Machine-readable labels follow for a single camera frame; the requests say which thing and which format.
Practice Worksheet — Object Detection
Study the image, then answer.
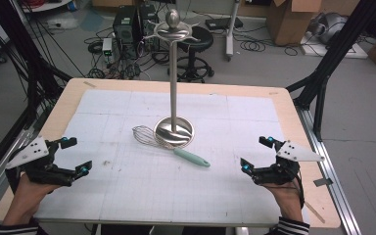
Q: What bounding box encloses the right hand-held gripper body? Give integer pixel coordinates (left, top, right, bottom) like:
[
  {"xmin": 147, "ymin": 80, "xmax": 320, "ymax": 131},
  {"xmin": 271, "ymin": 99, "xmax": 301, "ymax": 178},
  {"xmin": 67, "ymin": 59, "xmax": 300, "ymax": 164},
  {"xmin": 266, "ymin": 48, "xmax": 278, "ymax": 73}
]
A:
[{"xmin": 250, "ymin": 140, "xmax": 326, "ymax": 187}]

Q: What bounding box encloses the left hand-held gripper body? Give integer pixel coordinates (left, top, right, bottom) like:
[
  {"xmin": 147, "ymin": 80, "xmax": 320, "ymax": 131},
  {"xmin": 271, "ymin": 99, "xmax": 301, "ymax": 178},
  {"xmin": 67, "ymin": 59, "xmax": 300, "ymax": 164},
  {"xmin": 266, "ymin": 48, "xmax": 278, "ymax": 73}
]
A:
[{"xmin": 5, "ymin": 136, "xmax": 80, "ymax": 187}]

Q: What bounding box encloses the whisk with mint green handle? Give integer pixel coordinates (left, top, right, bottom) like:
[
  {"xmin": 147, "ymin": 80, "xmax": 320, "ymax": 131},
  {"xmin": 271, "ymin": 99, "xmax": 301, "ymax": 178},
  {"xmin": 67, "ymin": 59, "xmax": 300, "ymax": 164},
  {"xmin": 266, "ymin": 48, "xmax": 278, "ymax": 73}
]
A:
[{"xmin": 131, "ymin": 124, "xmax": 212, "ymax": 168}]

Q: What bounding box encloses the silver metal utensil stand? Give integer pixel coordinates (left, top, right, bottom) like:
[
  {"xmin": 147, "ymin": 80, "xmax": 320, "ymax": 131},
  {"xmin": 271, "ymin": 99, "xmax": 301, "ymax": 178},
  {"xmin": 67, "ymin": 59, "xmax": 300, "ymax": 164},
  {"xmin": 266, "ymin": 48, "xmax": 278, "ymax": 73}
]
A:
[{"xmin": 142, "ymin": 8, "xmax": 201, "ymax": 150}]

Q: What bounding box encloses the person's right hand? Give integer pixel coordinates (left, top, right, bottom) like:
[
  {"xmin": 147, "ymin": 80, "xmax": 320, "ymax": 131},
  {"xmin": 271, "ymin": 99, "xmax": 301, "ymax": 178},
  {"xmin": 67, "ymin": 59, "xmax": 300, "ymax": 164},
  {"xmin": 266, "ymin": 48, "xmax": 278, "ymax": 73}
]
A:
[{"xmin": 261, "ymin": 181, "xmax": 306, "ymax": 223}]

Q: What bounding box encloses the person's left hand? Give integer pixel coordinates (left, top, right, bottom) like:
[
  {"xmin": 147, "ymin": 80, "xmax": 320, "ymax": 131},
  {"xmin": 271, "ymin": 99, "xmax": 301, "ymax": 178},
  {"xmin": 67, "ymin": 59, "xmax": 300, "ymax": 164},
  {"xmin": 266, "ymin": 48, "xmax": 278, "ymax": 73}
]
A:
[{"xmin": 2, "ymin": 173, "xmax": 63, "ymax": 227}]

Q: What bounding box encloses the black tape piece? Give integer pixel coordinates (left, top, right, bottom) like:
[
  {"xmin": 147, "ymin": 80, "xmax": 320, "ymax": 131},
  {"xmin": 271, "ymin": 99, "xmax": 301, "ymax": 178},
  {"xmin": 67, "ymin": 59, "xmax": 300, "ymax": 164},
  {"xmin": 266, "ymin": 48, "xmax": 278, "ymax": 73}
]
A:
[{"xmin": 312, "ymin": 177, "xmax": 334, "ymax": 188}]

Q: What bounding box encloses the white grid mat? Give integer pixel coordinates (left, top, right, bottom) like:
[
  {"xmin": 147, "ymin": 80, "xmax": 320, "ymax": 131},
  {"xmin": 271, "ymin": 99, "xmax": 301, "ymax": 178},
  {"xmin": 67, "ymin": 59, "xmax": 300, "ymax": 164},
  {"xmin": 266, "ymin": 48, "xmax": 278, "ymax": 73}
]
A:
[{"xmin": 33, "ymin": 89, "xmax": 308, "ymax": 228}]

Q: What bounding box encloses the person's right striped sleeve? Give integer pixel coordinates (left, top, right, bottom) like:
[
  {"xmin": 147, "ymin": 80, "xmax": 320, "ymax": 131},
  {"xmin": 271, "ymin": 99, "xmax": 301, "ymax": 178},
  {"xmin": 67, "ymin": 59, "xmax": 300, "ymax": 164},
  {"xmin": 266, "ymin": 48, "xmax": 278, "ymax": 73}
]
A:
[{"xmin": 264, "ymin": 216, "xmax": 311, "ymax": 235}]

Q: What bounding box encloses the person's striped sleeve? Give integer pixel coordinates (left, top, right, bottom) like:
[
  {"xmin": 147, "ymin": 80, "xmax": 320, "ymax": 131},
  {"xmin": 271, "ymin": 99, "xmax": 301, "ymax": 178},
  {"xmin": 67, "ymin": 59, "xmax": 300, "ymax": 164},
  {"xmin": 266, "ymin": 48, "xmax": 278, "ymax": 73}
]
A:
[
  {"xmin": 0, "ymin": 217, "xmax": 48, "ymax": 235},
  {"xmin": 264, "ymin": 216, "xmax": 311, "ymax": 235}
]

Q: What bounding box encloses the person's left striped sleeve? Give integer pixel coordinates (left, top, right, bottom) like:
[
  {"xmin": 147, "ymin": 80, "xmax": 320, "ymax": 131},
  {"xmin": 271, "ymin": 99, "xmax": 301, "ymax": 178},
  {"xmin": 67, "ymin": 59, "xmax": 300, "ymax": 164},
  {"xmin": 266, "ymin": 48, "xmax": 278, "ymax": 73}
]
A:
[{"xmin": 0, "ymin": 217, "xmax": 48, "ymax": 235}]

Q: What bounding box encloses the small white power box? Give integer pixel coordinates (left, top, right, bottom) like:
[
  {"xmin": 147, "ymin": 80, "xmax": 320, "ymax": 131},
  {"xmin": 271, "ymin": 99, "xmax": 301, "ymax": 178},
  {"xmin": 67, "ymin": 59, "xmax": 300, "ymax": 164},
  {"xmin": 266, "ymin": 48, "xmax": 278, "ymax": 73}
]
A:
[{"xmin": 101, "ymin": 37, "xmax": 114, "ymax": 64}]

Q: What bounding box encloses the black round stool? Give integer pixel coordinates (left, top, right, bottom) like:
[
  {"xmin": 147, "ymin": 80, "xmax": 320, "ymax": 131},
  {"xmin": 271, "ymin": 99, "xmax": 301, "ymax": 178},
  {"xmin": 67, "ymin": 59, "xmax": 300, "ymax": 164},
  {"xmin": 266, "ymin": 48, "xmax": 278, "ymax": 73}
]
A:
[{"xmin": 175, "ymin": 25, "xmax": 215, "ymax": 84}]

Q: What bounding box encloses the white metal stand pole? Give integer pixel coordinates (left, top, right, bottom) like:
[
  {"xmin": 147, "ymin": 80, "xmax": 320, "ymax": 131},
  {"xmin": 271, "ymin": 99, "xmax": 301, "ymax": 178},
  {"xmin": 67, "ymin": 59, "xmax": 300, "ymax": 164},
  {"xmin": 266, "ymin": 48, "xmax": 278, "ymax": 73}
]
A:
[{"xmin": 224, "ymin": 0, "xmax": 243, "ymax": 63}]

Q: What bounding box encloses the large cardboard box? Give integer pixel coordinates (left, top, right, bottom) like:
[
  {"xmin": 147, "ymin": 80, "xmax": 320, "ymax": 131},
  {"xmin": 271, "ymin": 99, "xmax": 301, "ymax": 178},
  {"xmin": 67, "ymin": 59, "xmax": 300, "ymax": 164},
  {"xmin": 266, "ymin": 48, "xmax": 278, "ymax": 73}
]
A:
[{"xmin": 265, "ymin": 0, "xmax": 325, "ymax": 47}]

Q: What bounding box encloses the black computer tower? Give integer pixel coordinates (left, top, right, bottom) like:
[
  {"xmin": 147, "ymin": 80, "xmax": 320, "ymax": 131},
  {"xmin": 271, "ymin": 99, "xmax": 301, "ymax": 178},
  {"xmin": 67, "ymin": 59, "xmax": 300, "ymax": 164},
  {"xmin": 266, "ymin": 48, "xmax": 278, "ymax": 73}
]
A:
[
  {"xmin": 112, "ymin": 5, "xmax": 139, "ymax": 61},
  {"xmin": 138, "ymin": 3, "xmax": 161, "ymax": 52}
]

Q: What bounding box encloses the flat black device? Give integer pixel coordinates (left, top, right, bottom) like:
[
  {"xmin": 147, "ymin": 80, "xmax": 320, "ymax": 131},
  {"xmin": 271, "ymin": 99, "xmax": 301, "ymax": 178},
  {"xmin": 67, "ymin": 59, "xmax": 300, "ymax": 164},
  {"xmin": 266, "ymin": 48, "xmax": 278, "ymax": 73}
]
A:
[{"xmin": 205, "ymin": 16, "xmax": 245, "ymax": 31}]

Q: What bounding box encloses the grey round appliance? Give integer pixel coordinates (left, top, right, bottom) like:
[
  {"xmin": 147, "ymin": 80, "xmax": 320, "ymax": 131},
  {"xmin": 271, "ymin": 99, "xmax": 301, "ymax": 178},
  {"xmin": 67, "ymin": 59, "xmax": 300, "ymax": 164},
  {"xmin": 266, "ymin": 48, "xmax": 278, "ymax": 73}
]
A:
[{"xmin": 308, "ymin": 12, "xmax": 350, "ymax": 45}]

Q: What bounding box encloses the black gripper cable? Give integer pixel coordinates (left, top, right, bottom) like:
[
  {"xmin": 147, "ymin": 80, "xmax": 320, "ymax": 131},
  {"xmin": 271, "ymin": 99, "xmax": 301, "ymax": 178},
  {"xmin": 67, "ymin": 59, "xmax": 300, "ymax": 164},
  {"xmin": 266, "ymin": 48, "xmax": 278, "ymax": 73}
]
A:
[{"xmin": 286, "ymin": 165, "xmax": 306, "ymax": 211}]

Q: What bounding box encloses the aluminium rail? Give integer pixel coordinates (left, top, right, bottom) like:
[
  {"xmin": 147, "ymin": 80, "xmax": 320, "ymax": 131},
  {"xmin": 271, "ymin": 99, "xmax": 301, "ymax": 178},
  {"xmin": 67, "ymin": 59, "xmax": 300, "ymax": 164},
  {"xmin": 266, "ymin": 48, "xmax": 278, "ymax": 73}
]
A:
[
  {"xmin": 295, "ymin": 107, "xmax": 362, "ymax": 235},
  {"xmin": 0, "ymin": 128, "xmax": 35, "ymax": 214}
]

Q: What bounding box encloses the coiled black floor cable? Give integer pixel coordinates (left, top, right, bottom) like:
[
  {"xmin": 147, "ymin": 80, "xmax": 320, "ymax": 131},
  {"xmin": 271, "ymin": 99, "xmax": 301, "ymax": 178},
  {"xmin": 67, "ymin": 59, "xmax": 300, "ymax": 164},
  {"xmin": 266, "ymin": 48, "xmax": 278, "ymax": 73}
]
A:
[{"xmin": 239, "ymin": 38, "xmax": 267, "ymax": 53}]

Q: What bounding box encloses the black metal frame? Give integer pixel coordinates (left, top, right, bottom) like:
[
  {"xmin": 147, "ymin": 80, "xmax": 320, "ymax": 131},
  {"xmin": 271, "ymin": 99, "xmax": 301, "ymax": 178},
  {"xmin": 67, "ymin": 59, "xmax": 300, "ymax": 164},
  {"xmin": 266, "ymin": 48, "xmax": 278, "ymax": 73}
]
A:
[
  {"xmin": 285, "ymin": 0, "xmax": 376, "ymax": 143},
  {"xmin": 0, "ymin": 0, "xmax": 73, "ymax": 189}
]

